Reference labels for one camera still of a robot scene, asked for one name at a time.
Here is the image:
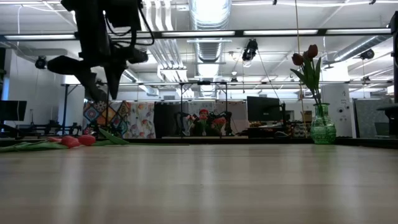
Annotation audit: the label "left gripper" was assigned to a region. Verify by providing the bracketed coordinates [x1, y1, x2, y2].
[47, 29, 137, 101]

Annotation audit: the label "red artificial tulip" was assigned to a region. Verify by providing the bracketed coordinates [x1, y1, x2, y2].
[0, 135, 81, 153]
[77, 128, 190, 147]

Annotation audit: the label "pink flowers in vase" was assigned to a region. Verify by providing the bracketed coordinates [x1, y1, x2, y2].
[185, 114, 196, 137]
[211, 116, 227, 138]

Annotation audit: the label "green glass vase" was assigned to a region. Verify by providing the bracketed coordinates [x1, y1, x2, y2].
[310, 103, 337, 145]

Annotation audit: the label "colourful patchwork quilt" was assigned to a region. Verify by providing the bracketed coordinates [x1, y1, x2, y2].
[82, 100, 131, 139]

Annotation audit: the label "black ceiling spotlight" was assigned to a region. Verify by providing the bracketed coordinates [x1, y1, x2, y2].
[359, 49, 376, 61]
[129, 49, 149, 65]
[34, 55, 49, 70]

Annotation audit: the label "floral print cloth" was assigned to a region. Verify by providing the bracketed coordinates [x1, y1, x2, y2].
[124, 101, 156, 139]

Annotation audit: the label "background robot rig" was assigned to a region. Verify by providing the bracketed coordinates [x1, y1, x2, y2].
[0, 119, 83, 139]

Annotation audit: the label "white ceiling pipes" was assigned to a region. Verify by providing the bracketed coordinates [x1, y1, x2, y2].
[139, 0, 190, 83]

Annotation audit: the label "black partition panel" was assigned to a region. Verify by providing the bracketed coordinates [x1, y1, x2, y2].
[154, 101, 189, 138]

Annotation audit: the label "black computer monitor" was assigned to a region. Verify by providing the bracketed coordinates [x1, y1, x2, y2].
[0, 100, 27, 122]
[246, 96, 287, 123]

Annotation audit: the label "white LED light bar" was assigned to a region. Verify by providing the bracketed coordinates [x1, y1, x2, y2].
[4, 29, 392, 40]

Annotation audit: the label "person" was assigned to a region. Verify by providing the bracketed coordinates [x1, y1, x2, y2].
[190, 108, 220, 137]

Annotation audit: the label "white cylindrical pillar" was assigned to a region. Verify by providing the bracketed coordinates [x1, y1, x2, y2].
[321, 83, 355, 138]

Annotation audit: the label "grey partition panel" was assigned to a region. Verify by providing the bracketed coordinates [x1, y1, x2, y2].
[354, 98, 394, 138]

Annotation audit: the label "background black metal frame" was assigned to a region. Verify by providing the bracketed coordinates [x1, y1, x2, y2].
[179, 81, 228, 138]
[60, 81, 111, 136]

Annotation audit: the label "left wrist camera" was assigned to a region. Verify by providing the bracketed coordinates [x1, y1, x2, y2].
[104, 0, 141, 29]

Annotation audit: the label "silver spiral ceiling duct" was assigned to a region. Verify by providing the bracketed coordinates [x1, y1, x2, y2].
[322, 34, 391, 70]
[188, 0, 233, 63]

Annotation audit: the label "black hanging ceiling camera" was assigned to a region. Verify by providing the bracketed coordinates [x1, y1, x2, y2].
[241, 39, 259, 68]

